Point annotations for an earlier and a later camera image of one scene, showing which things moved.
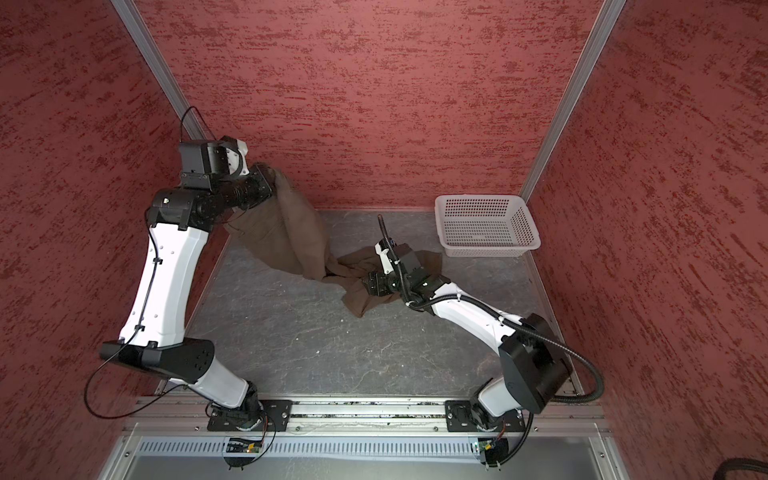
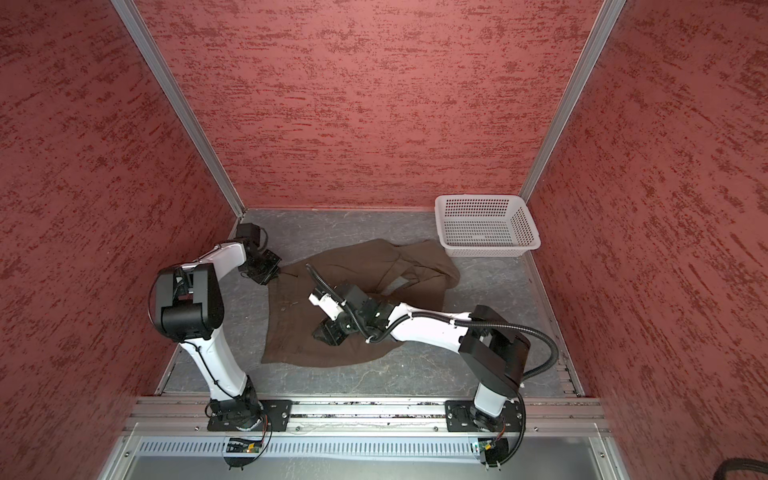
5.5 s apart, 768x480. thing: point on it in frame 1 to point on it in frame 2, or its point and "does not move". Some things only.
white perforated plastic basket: [485, 225] does not move
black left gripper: [265, 187] to [262, 278]
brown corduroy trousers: [367, 277] to [390, 272]
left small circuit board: [239, 445] does not move
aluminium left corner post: [176, 101] does not move
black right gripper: [376, 280] to [334, 335]
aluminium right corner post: [609, 14] does not move
